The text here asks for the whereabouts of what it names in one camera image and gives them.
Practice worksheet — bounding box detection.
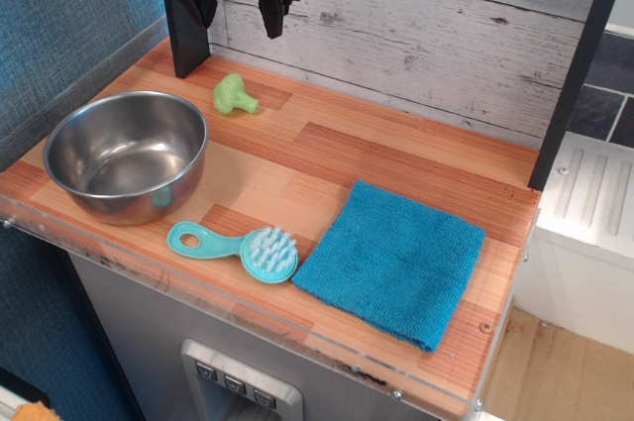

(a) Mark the dark left support post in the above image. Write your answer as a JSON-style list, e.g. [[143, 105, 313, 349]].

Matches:
[[163, 0, 210, 78]]

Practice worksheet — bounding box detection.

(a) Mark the dark right support post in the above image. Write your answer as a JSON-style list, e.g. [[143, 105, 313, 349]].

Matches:
[[528, 0, 616, 191]]

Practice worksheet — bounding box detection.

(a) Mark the silver dispenser panel with buttons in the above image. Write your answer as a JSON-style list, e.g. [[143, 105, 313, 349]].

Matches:
[[181, 339, 304, 420]]

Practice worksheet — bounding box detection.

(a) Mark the stainless steel bowl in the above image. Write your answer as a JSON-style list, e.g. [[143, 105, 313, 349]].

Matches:
[[44, 90, 209, 226]]

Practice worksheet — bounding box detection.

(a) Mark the blue folded towel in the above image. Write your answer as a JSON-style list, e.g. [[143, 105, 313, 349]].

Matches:
[[292, 180, 485, 352]]

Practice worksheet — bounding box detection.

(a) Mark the teal dish brush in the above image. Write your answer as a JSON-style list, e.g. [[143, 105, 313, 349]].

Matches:
[[166, 221, 299, 284]]

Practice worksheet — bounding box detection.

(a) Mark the dark support post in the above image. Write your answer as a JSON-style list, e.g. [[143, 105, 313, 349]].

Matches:
[[528, 0, 616, 191], [163, 0, 210, 78]]

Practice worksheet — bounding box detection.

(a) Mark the orange object bottom corner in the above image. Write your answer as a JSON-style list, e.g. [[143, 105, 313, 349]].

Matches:
[[11, 403, 61, 421]]

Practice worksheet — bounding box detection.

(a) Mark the green toy broccoli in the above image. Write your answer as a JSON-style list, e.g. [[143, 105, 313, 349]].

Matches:
[[213, 73, 259, 115]]

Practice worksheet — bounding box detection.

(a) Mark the white ribbed appliance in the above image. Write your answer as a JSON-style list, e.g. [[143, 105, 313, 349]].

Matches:
[[514, 133, 633, 352]]

